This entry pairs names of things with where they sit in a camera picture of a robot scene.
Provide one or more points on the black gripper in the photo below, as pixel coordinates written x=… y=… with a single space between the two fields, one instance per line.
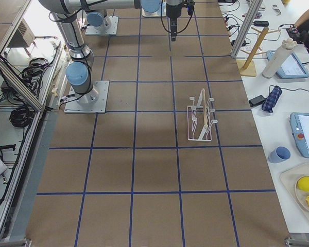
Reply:
x=173 y=11

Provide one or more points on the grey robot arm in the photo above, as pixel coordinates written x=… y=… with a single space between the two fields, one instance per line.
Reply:
x=78 y=73

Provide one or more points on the blue cup on side table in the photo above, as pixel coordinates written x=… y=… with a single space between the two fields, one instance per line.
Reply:
x=279 y=154

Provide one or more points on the wooden mug tree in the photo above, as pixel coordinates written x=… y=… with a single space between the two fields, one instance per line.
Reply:
x=247 y=67

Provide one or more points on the black power adapter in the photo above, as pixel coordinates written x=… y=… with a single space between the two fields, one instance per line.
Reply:
x=261 y=23

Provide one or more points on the small black box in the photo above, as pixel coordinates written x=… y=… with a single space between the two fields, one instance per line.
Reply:
x=258 y=100

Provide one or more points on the white cylindrical bottle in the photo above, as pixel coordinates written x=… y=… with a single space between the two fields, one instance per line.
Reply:
x=278 y=58

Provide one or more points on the folded blue plaid umbrella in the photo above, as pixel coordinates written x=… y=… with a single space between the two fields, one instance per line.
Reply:
x=272 y=99

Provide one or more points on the far blue teach pendant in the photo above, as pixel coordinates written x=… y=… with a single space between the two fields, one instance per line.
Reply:
x=292 y=67

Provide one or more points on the blue teach pendant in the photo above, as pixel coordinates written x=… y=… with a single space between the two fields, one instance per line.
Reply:
x=299 y=123
x=292 y=67

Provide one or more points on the near blue teach pendant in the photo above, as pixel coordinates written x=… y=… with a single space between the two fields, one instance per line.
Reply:
x=299 y=123

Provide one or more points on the beige side tray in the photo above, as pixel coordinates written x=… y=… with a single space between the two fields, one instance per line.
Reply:
x=290 y=179

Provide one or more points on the yellow ball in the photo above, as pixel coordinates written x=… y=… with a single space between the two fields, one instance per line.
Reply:
x=303 y=183

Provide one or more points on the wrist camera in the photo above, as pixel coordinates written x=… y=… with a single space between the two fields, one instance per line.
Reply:
x=189 y=5

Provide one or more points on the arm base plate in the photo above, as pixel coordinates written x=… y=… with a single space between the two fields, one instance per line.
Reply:
x=101 y=26
x=93 y=102

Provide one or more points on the aluminium frame post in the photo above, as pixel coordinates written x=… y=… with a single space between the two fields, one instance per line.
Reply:
x=253 y=9

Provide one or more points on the white wire cup rack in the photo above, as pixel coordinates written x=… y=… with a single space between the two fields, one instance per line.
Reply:
x=200 y=118

